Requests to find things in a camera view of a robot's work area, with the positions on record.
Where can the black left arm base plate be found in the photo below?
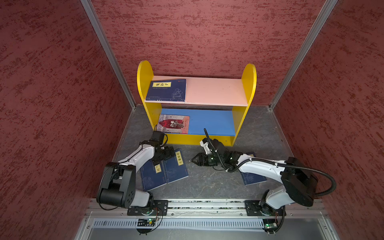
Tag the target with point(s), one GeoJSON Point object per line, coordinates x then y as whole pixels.
{"type": "Point", "coordinates": [160, 207]}

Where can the left controller circuit board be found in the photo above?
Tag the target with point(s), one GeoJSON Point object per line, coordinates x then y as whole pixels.
{"type": "Point", "coordinates": [146, 223]}

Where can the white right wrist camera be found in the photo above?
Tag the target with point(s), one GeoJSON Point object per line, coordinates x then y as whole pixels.
{"type": "Point", "coordinates": [205, 144]}

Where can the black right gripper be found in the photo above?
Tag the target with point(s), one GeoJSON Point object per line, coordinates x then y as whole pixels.
{"type": "Point", "coordinates": [201, 161]}

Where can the red Hamlet picture book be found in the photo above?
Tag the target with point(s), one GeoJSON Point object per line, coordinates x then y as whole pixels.
{"type": "Point", "coordinates": [173, 124]}

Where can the right controller circuit board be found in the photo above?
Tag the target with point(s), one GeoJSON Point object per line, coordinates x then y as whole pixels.
{"type": "Point", "coordinates": [270, 225]}

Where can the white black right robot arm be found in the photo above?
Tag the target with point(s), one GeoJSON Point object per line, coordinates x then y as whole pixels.
{"type": "Point", "coordinates": [298, 185]}

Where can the yellow pink blue bookshelf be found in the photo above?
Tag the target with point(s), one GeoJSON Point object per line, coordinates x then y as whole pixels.
{"type": "Point", "coordinates": [219, 106]}

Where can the right aluminium corner profile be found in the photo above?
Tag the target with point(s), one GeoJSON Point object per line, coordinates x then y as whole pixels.
{"type": "Point", "coordinates": [318, 24]}

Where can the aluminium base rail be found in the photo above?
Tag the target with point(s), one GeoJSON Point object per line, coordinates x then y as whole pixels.
{"type": "Point", "coordinates": [185, 208]}

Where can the controller circuit board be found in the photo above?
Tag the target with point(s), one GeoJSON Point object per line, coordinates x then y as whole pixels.
{"type": "Point", "coordinates": [146, 223]}
{"type": "Point", "coordinates": [270, 225]}

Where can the blue book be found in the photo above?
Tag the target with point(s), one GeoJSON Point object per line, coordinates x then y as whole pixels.
{"type": "Point", "coordinates": [167, 91]}
{"type": "Point", "coordinates": [153, 176]}
{"type": "Point", "coordinates": [251, 179]}
{"type": "Point", "coordinates": [175, 168]}

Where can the aluminium corner profile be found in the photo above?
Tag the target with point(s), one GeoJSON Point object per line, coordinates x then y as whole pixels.
{"type": "Point", "coordinates": [97, 26]}
{"type": "Point", "coordinates": [318, 24]}

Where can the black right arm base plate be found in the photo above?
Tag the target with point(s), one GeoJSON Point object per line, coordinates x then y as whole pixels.
{"type": "Point", "coordinates": [252, 208]}

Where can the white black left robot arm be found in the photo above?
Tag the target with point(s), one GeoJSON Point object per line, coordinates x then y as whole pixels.
{"type": "Point", "coordinates": [118, 185]}

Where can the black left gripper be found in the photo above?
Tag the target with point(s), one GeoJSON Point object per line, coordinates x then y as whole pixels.
{"type": "Point", "coordinates": [168, 155]}

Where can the left aluminium corner profile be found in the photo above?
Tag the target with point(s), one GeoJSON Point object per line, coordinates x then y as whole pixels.
{"type": "Point", "coordinates": [97, 26]}

